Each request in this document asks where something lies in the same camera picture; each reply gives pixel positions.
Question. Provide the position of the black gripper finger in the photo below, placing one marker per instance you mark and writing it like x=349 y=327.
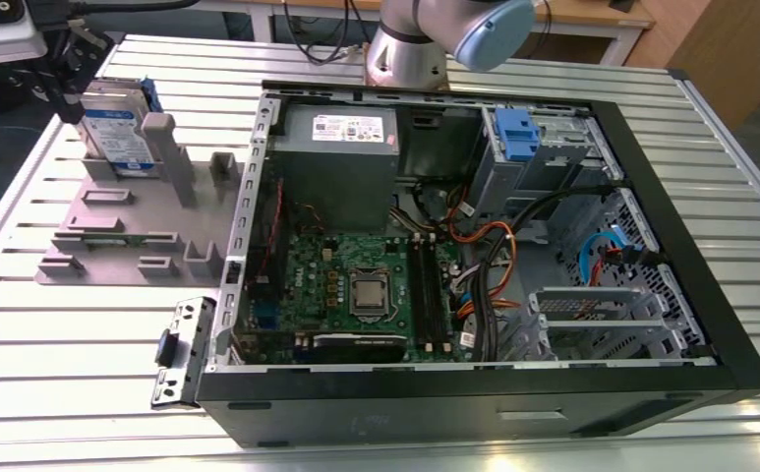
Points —
x=68 y=98
x=94 y=46

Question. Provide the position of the hard disk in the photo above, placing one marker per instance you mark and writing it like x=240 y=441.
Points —
x=117 y=137

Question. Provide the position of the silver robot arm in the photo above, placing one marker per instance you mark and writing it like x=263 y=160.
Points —
x=400 y=59

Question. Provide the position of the metal disk bay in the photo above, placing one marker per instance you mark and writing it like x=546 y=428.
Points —
x=603 y=324

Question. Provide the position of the grey parts rack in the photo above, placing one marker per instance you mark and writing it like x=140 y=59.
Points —
x=131 y=216

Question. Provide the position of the green RAM stick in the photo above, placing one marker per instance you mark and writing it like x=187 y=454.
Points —
x=117 y=241

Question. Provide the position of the grey power supply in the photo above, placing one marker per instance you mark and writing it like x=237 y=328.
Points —
x=333 y=187

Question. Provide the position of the green motherboard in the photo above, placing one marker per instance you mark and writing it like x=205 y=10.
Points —
x=317 y=314

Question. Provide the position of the CPU socket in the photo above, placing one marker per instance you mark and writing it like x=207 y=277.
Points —
x=373 y=273

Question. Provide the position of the silver CPU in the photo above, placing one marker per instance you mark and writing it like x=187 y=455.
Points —
x=369 y=294

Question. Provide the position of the blue plastic drive latch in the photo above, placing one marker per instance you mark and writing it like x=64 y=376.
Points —
x=514 y=128

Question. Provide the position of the black graphics card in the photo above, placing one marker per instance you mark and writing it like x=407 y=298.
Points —
x=353 y=344

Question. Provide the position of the black RAM slot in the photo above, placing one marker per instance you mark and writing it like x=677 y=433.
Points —
x=422 y=295
x=439 y=295

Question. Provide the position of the metal optical drive cage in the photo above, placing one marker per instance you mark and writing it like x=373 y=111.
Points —
x=551 y=167

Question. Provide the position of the wooden desk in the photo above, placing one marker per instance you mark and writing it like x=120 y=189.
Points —
x=616 y=17

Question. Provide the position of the black PC case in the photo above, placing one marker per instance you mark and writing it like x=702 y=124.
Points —
x=419 y=408

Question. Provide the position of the brown cabinet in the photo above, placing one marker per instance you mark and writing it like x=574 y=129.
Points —
x=727 y=59

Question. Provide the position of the white metal desk frame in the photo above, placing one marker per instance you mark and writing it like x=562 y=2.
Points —
x=260 y=27

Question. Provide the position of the metal slot retention bracket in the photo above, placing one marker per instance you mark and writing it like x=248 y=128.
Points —
x=183 y=344

